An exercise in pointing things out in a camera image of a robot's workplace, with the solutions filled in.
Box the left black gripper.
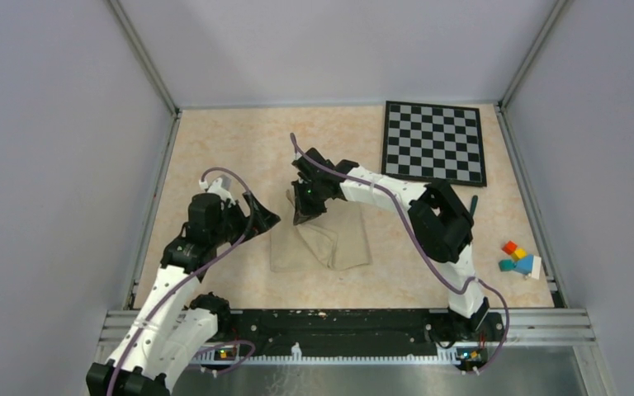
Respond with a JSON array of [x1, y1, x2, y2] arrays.
[[211, 191, 280, 246]]

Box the black white checkerboard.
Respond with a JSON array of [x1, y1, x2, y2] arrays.
[[381, 101, 487, 187]]

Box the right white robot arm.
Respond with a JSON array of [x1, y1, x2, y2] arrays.
[[291, 148, 490, 340]]

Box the gold spoon green handle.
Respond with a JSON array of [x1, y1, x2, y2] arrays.
[[468, 195, 479, 225]]

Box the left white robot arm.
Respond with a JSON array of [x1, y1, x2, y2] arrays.
[[85, 190, 281, 395]]

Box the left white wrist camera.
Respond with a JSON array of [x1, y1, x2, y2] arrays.
[[199, 175, 235, 206]]

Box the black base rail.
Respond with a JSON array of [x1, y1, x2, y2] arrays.
[[212, 309, 504, 357]]

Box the colourful toy blocks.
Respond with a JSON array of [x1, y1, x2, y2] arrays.
[[498, 241, 542, 280]]

